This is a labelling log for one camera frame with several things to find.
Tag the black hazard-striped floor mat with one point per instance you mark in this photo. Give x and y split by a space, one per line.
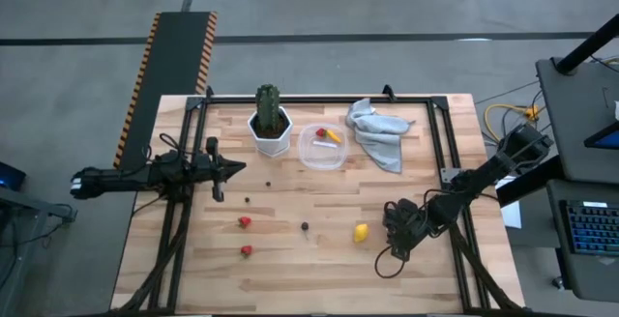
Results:
174 56

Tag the dark berry with stem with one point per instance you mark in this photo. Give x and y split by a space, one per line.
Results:
304 226

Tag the white hexagonal plant pot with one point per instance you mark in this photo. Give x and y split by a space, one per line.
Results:
271 145

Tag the black caster wheel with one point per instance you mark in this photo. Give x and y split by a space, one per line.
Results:
558 282

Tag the tablet with blue screen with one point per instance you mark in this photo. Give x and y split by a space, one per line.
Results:
607 139

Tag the red strawberry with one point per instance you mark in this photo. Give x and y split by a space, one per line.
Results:
247 250
320 132
245 221

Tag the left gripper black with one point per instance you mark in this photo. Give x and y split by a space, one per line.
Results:
205 168

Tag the black aluminium table frame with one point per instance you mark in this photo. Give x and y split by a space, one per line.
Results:
314 99

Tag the clear plastic tupperware container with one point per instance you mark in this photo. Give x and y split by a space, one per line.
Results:
314 160

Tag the green cactus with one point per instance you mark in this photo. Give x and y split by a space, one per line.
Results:
268 106

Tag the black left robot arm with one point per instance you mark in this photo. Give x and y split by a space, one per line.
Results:
121 178

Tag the grey desk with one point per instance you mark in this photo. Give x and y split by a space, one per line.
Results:
575 109

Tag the white paper sheet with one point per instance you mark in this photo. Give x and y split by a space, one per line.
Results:
513 216

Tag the black blue-lit device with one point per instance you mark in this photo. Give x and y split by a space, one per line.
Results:
9 177

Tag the black pole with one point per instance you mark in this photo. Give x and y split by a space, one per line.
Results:
585 46

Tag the black stand base bar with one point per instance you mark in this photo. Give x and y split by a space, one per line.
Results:
532 179

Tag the grey cloth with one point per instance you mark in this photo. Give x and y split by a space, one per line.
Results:
379 135

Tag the keyboard with red backlight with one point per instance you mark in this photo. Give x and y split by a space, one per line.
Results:
595 230

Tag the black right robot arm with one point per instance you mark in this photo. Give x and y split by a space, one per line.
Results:
474 184

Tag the yellow lemon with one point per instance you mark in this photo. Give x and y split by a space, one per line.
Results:
361 232

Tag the grey metal stand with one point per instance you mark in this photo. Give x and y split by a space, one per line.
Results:
29 204

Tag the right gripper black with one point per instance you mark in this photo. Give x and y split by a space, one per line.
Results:
406 222

